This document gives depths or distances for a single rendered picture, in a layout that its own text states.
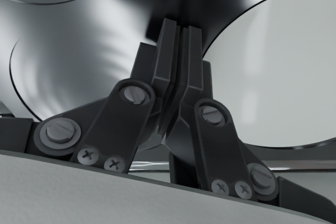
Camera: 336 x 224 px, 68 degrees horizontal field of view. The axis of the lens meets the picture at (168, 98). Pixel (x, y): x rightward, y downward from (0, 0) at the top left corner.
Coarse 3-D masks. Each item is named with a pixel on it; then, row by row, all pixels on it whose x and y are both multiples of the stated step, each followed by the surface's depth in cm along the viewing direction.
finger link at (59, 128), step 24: (168, 24) 10; (144, 48) 10; (168, 48) 9; (144, 72) 9; (168, 72) 8; (168, 96) 8; (48, 120) 6; (72, 120) 6; (48, 144) 6; (72, 144) 6
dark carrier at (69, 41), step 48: (0, 0) 10; (48, 0) 10; (96, 0) 10; (144, 0) 10; (192, 0) 10; (240, 0) 10; (0, 48) 12; (48, 48) 12; (96, 48) 12; (0, 96) 15; (48, 96) 14; (96, 96) 14; (144, 144) 17
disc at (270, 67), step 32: (288, 0) 9; (320, 0) 9; (224, 32) 10; (256, 32) 10; (288, 32) 10; (320, 32) 10; (224, 64) 12; (256, 64) 11; (288, 64) 11; (320, 64) 11; (224, 96) 13; (256, 96) 13; (288, 96) 13; (320, 96) 12; (256, 128) 15; (288, 128) 14; (320, 128) 14
